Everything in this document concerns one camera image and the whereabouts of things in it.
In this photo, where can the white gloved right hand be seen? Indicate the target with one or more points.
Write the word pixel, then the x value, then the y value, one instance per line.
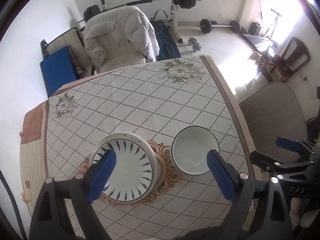
pixel 304 219

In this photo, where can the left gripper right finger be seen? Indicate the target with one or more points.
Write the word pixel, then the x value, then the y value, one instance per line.
pixel 239 191

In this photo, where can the blue leaf pattern plate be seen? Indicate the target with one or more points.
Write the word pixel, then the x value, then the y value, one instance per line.
pixel 127 169

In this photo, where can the wooden chair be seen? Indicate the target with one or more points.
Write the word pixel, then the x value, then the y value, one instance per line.
pixel 295 56

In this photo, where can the barbell on rack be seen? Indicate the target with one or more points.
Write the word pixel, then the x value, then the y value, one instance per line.
pixel 95 10

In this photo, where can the blue exercise bench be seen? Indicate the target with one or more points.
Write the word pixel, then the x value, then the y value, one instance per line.
pixel 167 46

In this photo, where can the barbell on floor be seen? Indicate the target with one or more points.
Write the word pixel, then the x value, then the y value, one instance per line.
pixel 207 26

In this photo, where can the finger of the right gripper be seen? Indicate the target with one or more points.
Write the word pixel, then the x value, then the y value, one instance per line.
pixel 290 145

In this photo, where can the white bowl dark rim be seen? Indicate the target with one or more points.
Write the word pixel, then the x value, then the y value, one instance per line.
pixel 189 150

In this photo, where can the chrome dumbbell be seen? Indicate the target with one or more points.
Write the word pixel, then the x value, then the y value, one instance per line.
pixel 196 46

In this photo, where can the white down jacket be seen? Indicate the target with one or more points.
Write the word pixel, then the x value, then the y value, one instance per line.
pixel 127 23

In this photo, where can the white floral plate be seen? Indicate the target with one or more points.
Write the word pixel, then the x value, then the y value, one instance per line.
pixel 150 154

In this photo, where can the blue folded mat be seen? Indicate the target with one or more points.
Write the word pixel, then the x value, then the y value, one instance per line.
pixel 57 70

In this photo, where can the patterned tablecloth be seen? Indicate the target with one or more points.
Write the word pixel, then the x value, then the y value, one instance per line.
pixel 154 101

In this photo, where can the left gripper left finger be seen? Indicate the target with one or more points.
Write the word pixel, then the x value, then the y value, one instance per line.
pixel 87 187

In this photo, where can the grey office chair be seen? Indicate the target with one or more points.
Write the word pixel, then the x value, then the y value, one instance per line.
pixel 271 112

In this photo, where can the beige armchair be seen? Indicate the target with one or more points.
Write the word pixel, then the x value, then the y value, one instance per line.
pixel 118 55

